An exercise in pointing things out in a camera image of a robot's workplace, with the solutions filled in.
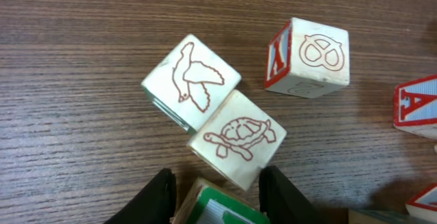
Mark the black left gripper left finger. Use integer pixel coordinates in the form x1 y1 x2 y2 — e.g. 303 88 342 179
104 168 177 224

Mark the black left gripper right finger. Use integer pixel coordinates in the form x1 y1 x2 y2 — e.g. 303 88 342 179
259 165 328 224

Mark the red U side block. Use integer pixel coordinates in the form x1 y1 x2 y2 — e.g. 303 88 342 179
393 74 436 139

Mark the green Z letter block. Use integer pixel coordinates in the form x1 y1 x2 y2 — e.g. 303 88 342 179
172 178 270 224

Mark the white block teal side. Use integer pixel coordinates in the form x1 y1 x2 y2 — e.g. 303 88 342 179
348 208 433 224

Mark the white block turtle picture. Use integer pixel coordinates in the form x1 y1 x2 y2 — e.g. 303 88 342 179
187 89 287 191

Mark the white block green side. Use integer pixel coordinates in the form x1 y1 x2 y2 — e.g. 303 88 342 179
141 34 241 133

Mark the white block bird-like picture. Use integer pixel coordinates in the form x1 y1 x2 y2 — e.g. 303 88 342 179
406 183 436 223

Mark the white block red Y side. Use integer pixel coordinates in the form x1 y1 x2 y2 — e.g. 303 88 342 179
264 17 350 98

